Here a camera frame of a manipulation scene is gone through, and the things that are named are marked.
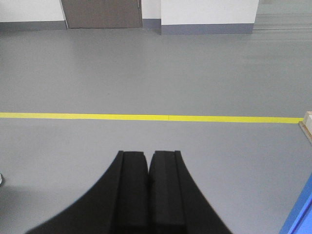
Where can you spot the plywood base platform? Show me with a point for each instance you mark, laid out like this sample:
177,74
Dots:
305,131

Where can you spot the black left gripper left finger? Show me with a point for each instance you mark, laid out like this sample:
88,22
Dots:
116,204

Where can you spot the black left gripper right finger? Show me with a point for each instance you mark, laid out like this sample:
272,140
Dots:
177,205

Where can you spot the blue door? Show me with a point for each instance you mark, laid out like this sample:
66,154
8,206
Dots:
299,220

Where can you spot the brown background door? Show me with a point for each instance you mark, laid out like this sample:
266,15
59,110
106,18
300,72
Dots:
103,13

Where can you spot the yellow floor tape line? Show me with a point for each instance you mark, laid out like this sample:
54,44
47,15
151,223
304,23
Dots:
234,119

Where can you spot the white wooden border frame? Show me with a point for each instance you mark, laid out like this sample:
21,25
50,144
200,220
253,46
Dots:
307,118

